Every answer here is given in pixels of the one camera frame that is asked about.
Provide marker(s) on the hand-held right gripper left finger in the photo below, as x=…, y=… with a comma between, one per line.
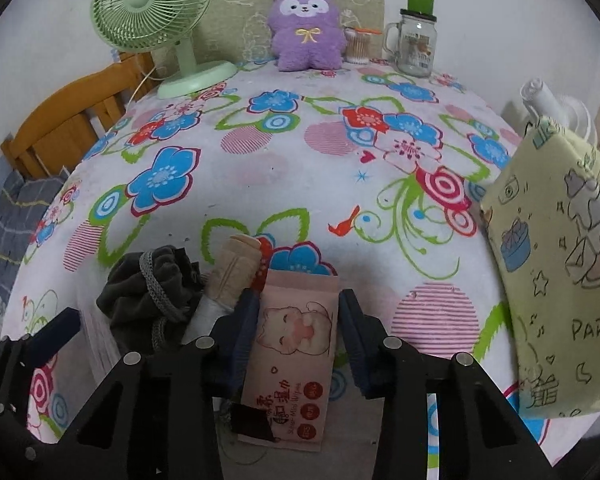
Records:
x=245, y=340

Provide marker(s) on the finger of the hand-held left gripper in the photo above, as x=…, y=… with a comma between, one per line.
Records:
x=55, y=329
x=10, y=430

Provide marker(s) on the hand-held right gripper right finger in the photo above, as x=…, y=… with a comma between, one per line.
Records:
x=352, y=340

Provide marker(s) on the pink wet wipes packet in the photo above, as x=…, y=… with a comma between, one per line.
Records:
x=290, y=330

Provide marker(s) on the yellow-green cartoon fabric box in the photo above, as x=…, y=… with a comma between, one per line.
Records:
x=545, y=260

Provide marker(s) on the beige rolled sock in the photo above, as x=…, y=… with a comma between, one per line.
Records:
x=235, y=270

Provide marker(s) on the dark rolled sock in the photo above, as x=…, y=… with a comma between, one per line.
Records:
x=130, y=295

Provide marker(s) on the blue grey plaid cloth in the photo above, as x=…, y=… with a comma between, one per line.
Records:
x=15, y=220

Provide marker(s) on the floral tablecloth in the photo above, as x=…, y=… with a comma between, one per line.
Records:
x=305, y=185

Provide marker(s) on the wooden chair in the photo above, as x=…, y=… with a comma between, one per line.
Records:
x=55, y=130

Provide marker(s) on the glass mug jar green lid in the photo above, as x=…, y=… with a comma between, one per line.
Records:
x=415, y=55

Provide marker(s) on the small jar orange lid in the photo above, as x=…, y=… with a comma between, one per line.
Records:
x=357, y=47

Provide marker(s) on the purple plush toy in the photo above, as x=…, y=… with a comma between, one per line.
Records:
x=305, y=45

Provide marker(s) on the white standing fan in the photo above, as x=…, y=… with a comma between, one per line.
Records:
x=545, y=100

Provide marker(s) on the green patterned board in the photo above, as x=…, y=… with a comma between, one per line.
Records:
x=240, y=10

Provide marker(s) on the green desk fan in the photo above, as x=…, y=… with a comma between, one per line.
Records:
x=150, y=5

